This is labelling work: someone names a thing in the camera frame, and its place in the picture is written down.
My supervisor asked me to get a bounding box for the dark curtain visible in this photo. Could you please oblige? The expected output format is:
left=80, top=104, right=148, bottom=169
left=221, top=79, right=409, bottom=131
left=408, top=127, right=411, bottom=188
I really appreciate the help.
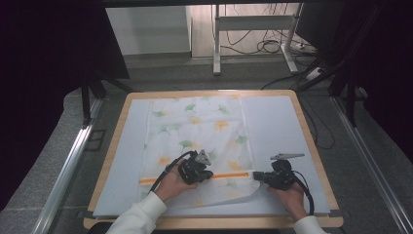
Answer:
left=352, top=0, right=413, bottom=164
left=0, top=0, right=131, bottom=211

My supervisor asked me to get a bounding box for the person's right hand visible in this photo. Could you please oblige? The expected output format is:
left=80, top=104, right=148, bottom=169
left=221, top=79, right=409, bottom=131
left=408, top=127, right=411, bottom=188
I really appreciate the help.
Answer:
left=266, top=180, right=309, bottom=222

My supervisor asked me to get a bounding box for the white cabinet panel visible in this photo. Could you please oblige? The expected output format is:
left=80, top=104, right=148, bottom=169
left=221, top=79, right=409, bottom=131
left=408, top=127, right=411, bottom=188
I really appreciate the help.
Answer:
left=105, top=6, right=193, bottom=57

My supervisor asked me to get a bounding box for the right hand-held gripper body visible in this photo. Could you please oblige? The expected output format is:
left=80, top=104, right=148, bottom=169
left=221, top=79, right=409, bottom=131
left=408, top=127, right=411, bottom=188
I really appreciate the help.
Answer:
left=270, top=152, right=306, bottom=191

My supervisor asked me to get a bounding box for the black floor cable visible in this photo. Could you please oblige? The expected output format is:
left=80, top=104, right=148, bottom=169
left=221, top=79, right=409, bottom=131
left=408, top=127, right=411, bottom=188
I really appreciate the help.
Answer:
left=297, top=93, right=336, bottom=151

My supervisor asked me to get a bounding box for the person's left hand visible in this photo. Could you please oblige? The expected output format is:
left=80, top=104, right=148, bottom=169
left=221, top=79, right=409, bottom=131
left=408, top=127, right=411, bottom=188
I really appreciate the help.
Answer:
left=153, top=159, right=200, bottom=203

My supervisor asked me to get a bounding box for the black metal stand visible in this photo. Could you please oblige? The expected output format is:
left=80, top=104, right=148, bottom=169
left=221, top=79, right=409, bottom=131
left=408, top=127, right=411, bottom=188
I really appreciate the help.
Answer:
left=80, top=73, right=134, bottom=127
left=297, top=3, right=386, bottom=129

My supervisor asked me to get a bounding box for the white power strip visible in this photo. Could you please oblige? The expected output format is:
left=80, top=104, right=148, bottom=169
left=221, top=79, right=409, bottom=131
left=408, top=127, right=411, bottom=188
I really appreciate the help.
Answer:
left=305, top=66, right=326, bottom=82

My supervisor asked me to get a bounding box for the white leaf-print cloth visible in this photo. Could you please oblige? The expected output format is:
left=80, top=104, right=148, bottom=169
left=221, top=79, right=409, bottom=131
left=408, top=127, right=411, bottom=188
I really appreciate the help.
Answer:
left=138, top=96, right=261, bottom=210

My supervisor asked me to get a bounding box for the aluminium rail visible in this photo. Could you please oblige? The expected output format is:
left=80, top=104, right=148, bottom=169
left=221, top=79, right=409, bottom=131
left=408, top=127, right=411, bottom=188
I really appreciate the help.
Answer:
left=31, top=97, right=105, bottom=234
left=330, top=96, right=413, bottom=234

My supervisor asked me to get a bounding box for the light blue table mat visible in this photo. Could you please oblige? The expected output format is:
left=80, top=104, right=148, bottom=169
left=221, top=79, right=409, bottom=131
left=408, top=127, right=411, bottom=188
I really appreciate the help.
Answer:
left=93, top=95, right=331, bottom=218

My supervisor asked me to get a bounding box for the bundle of black floor cables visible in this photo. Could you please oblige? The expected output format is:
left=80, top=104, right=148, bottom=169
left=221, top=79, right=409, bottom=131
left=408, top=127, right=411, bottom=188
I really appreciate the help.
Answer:
left=223, top=28, right=295, bottom=56

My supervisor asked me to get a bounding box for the wooden table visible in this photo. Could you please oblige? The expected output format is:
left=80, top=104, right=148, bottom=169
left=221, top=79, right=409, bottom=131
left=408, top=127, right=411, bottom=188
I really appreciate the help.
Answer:
left=83, top=90, right=345, bottom=230

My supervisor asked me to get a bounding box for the right hand-held gripper cable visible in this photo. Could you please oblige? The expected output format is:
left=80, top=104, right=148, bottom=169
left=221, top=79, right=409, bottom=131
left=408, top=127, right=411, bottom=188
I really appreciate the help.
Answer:
left=291, top=170, right=316, bottom=216

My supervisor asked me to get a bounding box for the black floor grate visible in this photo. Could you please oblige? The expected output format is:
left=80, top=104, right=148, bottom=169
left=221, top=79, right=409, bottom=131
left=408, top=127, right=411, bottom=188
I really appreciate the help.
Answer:
left=84, top=129, right=107, bottom=152

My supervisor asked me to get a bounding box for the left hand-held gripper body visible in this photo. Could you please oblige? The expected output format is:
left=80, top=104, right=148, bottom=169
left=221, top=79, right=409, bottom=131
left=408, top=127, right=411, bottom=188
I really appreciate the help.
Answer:
left=177, top=149, right=212, bottom=185

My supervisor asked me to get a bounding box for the white metal table frame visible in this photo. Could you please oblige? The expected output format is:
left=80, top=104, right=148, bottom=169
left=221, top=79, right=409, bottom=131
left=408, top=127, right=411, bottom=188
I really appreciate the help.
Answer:
left=212, top=3, right=305, bottom=77

